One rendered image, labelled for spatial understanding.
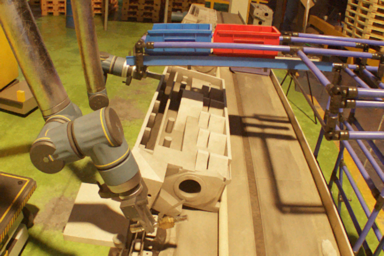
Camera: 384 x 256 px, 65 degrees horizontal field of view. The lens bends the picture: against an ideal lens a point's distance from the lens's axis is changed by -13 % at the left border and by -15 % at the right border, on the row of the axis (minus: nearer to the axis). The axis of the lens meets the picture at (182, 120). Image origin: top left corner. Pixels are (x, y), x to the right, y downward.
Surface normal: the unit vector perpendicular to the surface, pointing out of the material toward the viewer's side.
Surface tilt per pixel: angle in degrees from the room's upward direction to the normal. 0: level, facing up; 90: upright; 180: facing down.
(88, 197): 0
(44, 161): 90
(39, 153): 90
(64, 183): 0
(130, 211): 90
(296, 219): 0
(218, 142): 31
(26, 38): 77
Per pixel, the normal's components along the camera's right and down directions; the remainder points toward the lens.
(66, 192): 0.09, -0.89
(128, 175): 0.57, 0.14
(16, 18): 0.41, 0.30
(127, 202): -0.34, -0.85
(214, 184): -0.07, 0.44
